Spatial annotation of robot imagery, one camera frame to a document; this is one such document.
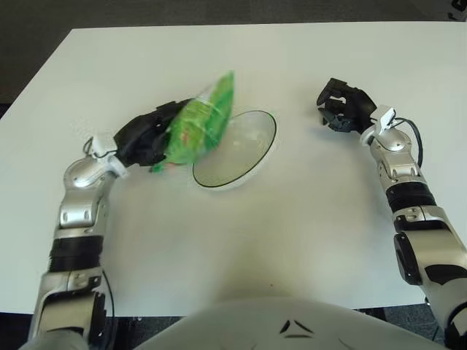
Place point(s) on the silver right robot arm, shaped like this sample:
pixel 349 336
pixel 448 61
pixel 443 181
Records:
pixel 427 244

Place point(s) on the black table leg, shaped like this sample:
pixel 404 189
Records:
pixel 133 330

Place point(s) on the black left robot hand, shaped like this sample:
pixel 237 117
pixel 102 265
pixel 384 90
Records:
pixel 138 135

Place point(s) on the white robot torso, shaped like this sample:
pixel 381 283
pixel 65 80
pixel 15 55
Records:
pixel 237 328

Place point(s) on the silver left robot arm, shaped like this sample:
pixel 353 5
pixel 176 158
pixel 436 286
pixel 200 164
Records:
pixel 78 215

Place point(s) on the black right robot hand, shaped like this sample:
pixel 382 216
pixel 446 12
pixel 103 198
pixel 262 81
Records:
pixel 355 105

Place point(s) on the green snack bag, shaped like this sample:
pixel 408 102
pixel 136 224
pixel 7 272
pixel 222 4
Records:
pixel 197 124

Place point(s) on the small black background object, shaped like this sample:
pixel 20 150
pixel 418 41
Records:
pixel 459 3

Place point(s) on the white plate with black rim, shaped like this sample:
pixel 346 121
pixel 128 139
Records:
pixel 237 156

